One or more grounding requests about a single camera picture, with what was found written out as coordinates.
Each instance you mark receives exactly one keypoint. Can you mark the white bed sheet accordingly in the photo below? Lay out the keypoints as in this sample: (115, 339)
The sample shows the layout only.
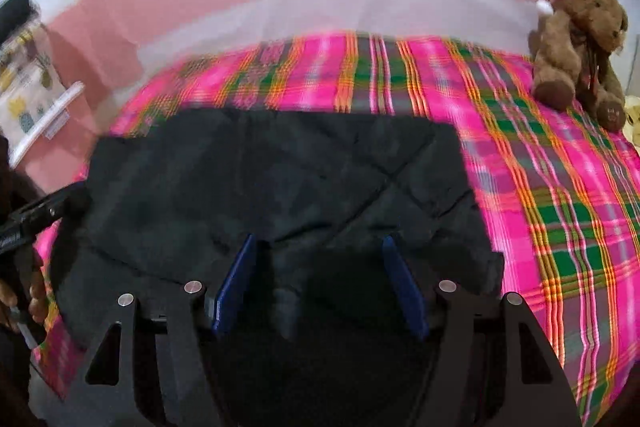
(500, 24)

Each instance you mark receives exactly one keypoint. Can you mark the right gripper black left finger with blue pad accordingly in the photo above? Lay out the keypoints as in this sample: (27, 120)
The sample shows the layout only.
(155, 360)

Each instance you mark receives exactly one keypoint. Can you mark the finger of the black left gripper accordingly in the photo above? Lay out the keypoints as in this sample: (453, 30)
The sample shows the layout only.
(24, 225)

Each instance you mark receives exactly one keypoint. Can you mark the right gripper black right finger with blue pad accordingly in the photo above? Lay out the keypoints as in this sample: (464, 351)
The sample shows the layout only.
(487, 361)

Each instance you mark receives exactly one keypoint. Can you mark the person's hand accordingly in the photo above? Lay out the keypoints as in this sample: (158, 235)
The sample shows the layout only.
(23, 291)

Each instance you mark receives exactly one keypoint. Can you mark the pink plaid bed cover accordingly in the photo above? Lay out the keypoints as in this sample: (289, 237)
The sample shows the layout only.
(560, 196)

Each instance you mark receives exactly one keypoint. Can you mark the white patterned storage box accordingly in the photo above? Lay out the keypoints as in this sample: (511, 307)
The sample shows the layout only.
(33, 96)

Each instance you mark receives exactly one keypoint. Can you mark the brown teddy bear santa hat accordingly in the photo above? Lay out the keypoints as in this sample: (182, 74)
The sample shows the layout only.
(572, 62)

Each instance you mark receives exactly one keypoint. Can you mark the black puffer jacket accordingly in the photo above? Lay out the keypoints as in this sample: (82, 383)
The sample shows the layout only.
(171, 205)

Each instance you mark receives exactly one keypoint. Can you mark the yellow cloth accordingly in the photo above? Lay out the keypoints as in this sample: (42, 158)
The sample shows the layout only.
(631, 129)

